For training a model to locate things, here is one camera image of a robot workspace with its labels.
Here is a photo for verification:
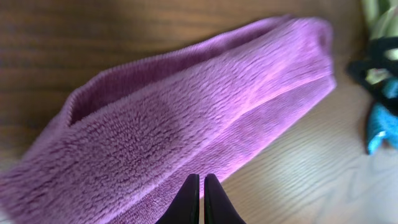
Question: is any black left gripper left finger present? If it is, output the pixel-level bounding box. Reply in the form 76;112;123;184
156;174;200;224

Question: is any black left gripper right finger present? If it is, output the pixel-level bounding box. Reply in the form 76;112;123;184
204;174;246;224

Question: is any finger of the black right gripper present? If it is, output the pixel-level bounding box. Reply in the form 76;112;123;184
347;37;397;115

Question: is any purple microfiber cloth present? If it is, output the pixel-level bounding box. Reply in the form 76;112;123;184
1;17;335;223

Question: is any green microfiber cloth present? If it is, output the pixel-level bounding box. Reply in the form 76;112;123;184
361;0;397;85

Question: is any blue microfiber cloth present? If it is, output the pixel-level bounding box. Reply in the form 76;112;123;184
365;77;398;156

